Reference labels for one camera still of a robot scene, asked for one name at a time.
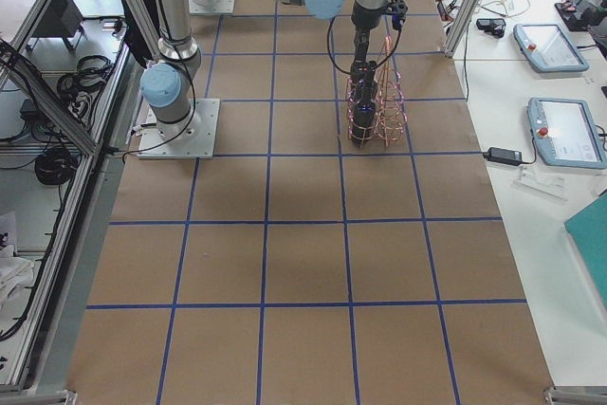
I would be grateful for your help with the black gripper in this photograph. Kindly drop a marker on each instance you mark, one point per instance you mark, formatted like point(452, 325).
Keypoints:
point(365, 19)

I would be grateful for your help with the outer dark wine bottle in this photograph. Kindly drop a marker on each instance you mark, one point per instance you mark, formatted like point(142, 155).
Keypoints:
point(362, 93)

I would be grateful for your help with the upper teach pendant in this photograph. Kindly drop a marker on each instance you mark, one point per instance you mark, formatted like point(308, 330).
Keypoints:
point(548, 48)

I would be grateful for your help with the teach pendant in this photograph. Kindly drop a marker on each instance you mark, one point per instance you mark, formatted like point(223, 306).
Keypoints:
point(565, 134)
point(548, 48)

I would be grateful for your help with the black power brick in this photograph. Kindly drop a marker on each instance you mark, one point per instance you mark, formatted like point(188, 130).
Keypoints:
point(503, 156)

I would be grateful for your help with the lower teach pendant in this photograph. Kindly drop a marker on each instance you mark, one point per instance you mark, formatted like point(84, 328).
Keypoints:
point(565, 134)

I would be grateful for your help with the copper wire wine basket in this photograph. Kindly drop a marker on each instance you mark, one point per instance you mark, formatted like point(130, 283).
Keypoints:
point(390, 118)

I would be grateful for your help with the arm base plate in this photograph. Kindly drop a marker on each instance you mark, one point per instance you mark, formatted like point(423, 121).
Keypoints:
point(193, 137)

